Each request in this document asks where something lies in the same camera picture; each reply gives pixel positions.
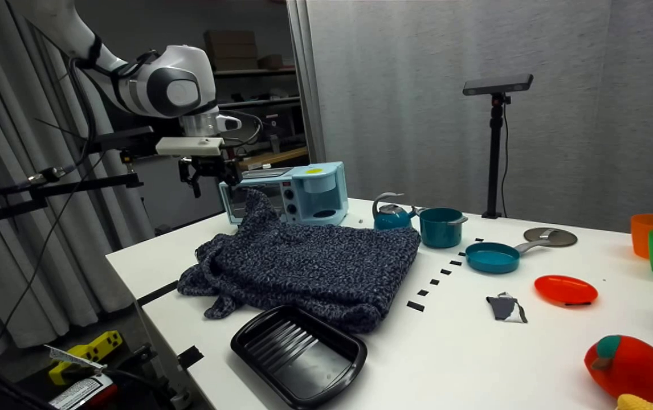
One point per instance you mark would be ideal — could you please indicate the red and white device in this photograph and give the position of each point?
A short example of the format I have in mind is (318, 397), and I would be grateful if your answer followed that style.
(84, 392)

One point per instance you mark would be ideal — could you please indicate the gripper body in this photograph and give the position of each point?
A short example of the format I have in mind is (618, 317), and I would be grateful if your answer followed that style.
(208, 164)

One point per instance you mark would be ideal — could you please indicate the light blue toy oven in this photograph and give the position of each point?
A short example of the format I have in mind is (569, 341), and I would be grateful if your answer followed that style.
(309, 196)

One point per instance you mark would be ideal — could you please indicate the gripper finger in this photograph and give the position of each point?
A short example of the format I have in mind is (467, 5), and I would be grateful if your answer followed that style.
(196, 183)
(231, 177)

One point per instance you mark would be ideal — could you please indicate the yellow plush toy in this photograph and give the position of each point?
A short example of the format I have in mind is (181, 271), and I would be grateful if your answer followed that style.
(637, 404)

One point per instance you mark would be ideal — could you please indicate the dark storage shelf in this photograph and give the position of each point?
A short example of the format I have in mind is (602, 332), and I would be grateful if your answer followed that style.
(272, 102)

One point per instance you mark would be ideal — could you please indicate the black metal frame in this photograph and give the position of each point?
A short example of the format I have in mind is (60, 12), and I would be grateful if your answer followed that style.
(76, 188)

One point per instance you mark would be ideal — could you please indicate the grey pot lid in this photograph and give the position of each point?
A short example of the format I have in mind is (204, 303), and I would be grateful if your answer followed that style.
(560, 237)

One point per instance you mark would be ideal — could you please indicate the grey curtain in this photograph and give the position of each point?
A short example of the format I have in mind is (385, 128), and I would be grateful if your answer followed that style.
(13, 267)

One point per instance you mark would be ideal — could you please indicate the teal toy frying pan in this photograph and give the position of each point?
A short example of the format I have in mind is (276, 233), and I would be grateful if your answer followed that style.
(492, 258)

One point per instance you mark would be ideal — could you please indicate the teal toy pot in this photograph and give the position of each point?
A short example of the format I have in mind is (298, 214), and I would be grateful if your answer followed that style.
(440, 229)

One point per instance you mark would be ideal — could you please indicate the red plush tomato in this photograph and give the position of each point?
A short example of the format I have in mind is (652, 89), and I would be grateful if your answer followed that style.
(637, 370)

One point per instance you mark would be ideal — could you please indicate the stack of cardboard boxes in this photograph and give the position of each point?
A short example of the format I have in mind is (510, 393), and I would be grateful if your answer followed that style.
(232, 51)

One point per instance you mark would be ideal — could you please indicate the black plastic tray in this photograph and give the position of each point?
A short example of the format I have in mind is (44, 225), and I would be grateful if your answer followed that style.
(303, 359)

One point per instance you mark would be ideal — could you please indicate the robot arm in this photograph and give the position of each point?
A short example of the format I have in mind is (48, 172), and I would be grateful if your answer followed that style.
(178, 85)

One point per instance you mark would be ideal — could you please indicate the yellow power strip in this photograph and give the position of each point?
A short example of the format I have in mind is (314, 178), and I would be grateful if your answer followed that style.
(90, 350)

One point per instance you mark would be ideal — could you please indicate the grey folded cloth scrap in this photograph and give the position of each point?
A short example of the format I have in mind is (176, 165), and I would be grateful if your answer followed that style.
(503, 308)

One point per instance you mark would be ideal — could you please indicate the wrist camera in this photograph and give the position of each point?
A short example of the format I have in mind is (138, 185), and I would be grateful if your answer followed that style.
(190, 146)

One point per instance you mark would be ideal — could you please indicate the orange plastic plate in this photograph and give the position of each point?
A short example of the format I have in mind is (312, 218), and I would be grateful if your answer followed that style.
(566, 288)

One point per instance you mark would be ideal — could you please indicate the camera on mount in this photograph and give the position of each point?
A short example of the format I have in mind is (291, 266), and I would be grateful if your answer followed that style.
(495, 148)

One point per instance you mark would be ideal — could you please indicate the dark blue knitted blanket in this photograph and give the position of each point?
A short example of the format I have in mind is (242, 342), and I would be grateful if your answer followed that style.
(309, 262)

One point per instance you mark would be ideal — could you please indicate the teal toy kettle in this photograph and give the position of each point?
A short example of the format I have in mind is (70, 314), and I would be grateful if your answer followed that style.
(390, 217)

